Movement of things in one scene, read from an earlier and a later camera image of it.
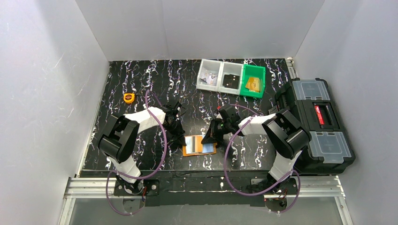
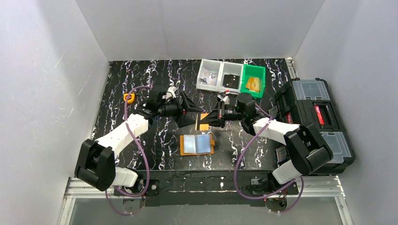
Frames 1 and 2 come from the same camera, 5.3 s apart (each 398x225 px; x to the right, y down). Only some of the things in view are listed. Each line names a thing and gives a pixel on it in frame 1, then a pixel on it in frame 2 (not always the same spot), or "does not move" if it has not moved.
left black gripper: (175, 127) to (181, 108)
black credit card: (231, 81) does not move
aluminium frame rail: (328, 187) does not move
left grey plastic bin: (209, 77) does not move
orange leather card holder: (194, 147) does not move
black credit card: (234, 81) does not move
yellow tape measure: (129, 98) does not move
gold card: (198, 146) to (203, 126)
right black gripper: (216, 130) to (220, 112)
